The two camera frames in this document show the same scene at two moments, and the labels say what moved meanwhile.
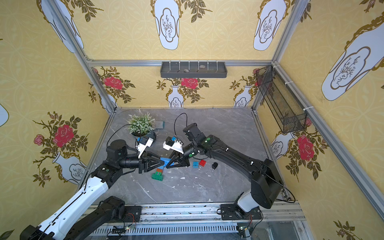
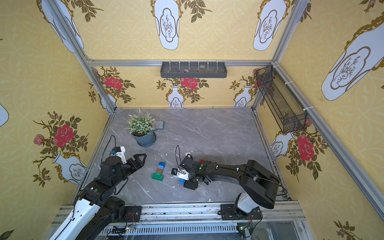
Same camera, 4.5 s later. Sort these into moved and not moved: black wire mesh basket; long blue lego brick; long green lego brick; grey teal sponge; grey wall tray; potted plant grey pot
Moved: potted plant grey pot; long blue lego brick
Not moved: long green lego brick; black wire mesh basket; grey teal sponge; grey wall tray
